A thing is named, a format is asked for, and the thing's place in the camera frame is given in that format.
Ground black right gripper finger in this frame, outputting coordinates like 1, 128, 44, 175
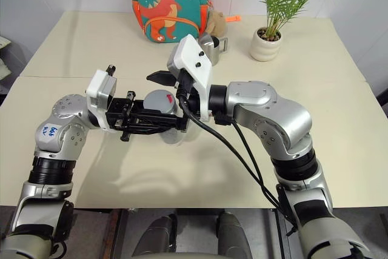
146, 70, 177, 88

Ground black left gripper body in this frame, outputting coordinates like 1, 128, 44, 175
105, 90, 146, 144

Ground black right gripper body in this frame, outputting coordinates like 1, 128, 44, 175
181, 88, 202, 118

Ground grey jar lid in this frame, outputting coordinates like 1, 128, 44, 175
142, 89, 179, 115

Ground clear jar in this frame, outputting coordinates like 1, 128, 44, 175
157, 112, 189, 146

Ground silver metal container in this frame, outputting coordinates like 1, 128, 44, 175
198, 32, 230, 66

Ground teal dinosaur backpack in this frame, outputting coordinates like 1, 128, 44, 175
131, 0, 210, 43

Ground brown plush toy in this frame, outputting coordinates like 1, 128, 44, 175
206, 10, 229, 37

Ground green plant in white pot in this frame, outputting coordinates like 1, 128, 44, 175
250, 0, 349, 62

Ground dark rounded shape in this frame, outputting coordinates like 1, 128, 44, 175
215, 210, 253, 254
132, 212, 179, 254

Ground dark grey furniture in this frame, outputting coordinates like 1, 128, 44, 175
0, 36, 34, 96

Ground dark object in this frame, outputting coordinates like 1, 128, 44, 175
376, 87, 388, 121

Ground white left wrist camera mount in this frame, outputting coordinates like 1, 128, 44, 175
85, 64, 119, 133

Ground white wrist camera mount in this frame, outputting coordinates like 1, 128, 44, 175
85, 64, 119, 133
167, 34, 215, 122

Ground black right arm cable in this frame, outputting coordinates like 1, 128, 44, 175
175, 69, 284, 210
214, 113, 286, 210

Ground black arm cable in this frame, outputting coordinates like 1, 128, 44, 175
48, 237, 68, 255
175, 69, 284, 210
214, 113, 286, 210

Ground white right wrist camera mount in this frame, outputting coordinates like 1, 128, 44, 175
167, 34, 215, 122

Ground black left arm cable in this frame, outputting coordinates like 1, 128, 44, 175
48, 237, 68, 255

